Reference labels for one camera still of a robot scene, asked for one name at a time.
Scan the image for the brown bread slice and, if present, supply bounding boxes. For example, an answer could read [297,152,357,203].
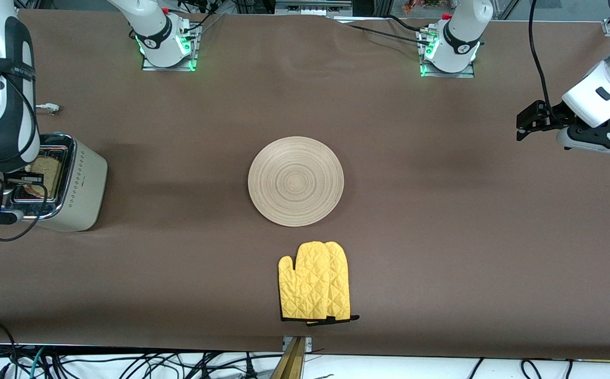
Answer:
[24,156,63,198]

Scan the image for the round wooden plate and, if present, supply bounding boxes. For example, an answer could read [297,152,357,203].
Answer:
[248,136,345,228]

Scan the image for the cream and chrome toaster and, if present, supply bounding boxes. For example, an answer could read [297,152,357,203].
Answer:
[4,133,108,233]

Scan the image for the orange object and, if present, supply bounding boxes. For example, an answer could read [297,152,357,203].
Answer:
[402,0,443,15]

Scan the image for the grey metal device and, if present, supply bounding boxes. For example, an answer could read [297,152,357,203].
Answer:
[274,0,353,17]

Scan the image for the yellow quilted oven mitt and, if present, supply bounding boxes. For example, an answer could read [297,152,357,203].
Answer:
[313,241,361,327]
[278,241,339,323]

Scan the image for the brown table cover sheet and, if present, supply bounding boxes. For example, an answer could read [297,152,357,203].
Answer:
[0,9,610,362]

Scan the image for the brass coloured bar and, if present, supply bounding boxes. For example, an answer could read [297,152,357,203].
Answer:
[270,337,306,379]

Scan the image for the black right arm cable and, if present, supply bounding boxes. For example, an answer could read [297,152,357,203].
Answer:
[0,66,49,243]

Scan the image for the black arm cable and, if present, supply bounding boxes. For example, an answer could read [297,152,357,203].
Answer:
[0,66,49,243]
[528,0,562,121]

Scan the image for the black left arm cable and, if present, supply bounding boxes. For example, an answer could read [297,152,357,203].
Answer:
[528,0,562,121]

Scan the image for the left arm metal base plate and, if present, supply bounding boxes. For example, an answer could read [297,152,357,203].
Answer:
[419,29,476,78]

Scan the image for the short black table cable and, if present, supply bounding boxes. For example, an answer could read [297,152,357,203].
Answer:
[386,14,425,33]

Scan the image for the long black table cable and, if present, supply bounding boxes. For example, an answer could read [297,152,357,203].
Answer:
[336,21,427,43]

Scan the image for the teal cable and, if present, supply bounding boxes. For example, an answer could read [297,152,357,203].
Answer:
[27,346,46,379]

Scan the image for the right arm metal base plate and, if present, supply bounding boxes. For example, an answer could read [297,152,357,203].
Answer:
[142,20,199,72]

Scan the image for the tangled black cable bundle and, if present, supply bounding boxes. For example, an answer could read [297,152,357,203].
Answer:
[42,350,284,379]

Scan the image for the black base connector cables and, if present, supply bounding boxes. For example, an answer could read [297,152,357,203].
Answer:
[177,0,227,33]

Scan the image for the small metal bracket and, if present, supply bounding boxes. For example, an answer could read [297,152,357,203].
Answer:
[282,336,313,352]

